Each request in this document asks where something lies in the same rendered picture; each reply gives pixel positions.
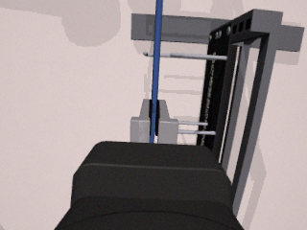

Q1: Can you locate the dark grey rack with metal hooks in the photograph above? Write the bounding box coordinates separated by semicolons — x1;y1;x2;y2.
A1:
130;9;305;218

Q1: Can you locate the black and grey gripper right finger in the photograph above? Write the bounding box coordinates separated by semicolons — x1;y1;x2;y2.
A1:
155;100;178;144

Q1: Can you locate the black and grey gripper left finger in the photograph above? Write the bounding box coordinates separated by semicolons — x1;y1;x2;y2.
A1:
130;99;152;143

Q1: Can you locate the blue cable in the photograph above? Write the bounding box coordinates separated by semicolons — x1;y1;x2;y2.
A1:
150;0;163;143

